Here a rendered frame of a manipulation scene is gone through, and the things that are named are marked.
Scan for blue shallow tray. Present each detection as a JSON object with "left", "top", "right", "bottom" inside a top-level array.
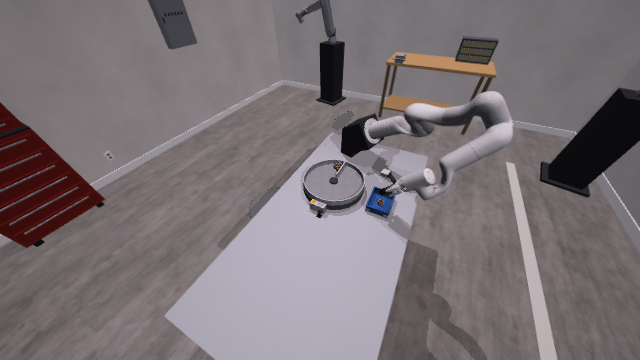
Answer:
[{"left": 365, "top": 186, "right": 396, "bottom": 219}]

